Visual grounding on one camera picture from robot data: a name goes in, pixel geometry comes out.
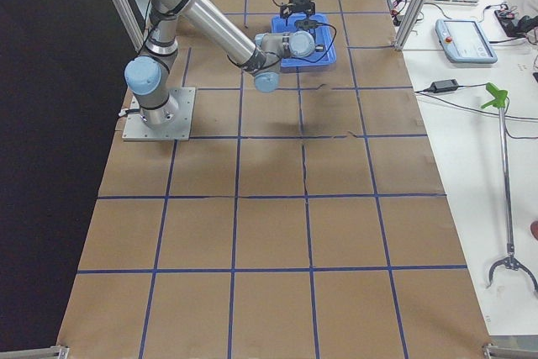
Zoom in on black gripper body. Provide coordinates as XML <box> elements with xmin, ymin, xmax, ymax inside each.
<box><xmin>279</xmin><ymin>0</ymin><xmax>316</xmax><ymax>17</ymax></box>
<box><xmin>294</xmin><ymin>17</ymin><xmax>324</xmax><ymax>32</ymax></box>

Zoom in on blue plastic tray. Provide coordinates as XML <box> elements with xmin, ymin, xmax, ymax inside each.
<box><xmin>271</xmin><ymin>13</ymin><xmax>336</xmax><ymax>69</ymax></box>

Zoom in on lower usb hub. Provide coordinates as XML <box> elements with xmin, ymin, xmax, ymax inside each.
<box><xmin>386</xmin><ymin>0</ymin><xmax>407</xmax><ymax>18</ymax></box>

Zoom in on black power adapter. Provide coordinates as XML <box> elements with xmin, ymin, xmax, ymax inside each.
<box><xmin>430</xmin><ymin>79</ymin><xmax>460</xmax><ymax>93</ymax></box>

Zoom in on teach pendant tablet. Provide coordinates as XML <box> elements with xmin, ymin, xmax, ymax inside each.
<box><xmin>435</xmin><ymin>19</ymin><xmax>498</xmax><ymax>65</ymax></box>

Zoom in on brown paper table cover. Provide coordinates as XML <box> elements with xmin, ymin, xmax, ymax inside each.
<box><xmin>58</xmin><ymin>0</ymin><xmax>488</xmax><ymax>358</ymax></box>

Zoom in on black device with red parts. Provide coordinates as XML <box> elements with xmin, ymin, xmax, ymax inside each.
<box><xmin>494</xmin><ymin>9</ymin><xmax>537</xmax><ymax>45</ymax></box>

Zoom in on aluminium frame post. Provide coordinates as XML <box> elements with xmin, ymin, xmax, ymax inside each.
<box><xmin>393</xmin><ymin>0</ymin><xmax>446</xmax><ymax>51</ymax></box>

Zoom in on green handled reacher grabber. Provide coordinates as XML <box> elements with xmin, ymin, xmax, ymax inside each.
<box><xmin>481</xmin><ymin>82</ymin><xmax>537</xmax><ymax>295</ymax></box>

